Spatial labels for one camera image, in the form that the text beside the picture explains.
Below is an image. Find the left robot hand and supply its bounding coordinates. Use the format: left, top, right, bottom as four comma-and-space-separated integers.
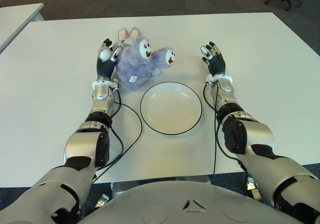
96, 37, 124, 81

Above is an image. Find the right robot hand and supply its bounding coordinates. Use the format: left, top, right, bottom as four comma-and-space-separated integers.
199, 41, 227, 76

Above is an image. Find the purple plush doll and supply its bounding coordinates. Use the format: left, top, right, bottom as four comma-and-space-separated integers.
109, 26, 177, 89

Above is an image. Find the white plate black rim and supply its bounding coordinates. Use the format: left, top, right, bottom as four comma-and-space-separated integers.
139, 81, 203, 136

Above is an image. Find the grey side desk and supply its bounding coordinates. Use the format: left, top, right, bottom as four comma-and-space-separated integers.
0, 3, 45, 54

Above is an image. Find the grey robot torso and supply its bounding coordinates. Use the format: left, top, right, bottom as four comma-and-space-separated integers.
79, 180, 306, 224

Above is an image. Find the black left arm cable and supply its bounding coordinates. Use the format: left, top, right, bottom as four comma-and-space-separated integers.
91, 83, 144, 185

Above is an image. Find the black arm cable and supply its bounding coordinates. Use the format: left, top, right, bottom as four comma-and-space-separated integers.
202, 81, 247, 185
91, 83, 144, 185

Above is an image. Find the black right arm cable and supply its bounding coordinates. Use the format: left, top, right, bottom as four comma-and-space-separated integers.
202, 81, 247, 185

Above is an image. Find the silver metal bracket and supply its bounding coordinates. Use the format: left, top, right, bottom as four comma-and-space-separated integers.
95, 193, 110, 208
245, 178, 263, 200

